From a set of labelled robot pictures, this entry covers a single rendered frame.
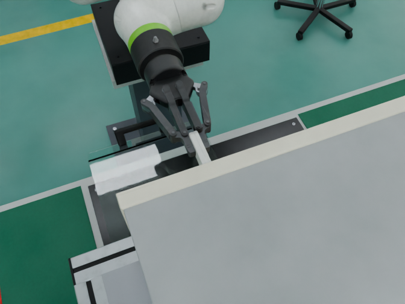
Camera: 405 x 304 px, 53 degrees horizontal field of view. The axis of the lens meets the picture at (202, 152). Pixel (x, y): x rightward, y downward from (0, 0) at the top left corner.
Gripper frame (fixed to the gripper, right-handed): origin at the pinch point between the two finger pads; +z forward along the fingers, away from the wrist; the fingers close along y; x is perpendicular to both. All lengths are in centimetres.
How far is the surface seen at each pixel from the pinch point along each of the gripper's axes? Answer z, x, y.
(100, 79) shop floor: -135, -118, 11
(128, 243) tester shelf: 8.3, -6.4, 15.7
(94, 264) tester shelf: 9.6, -6.5, 21.5
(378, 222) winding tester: 23.9, 13.7, -12.6
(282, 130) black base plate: -22, -41, -34
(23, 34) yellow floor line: -189, -118, 47
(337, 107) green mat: -25, -43, -55
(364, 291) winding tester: 29.8, 13.8, -6.8
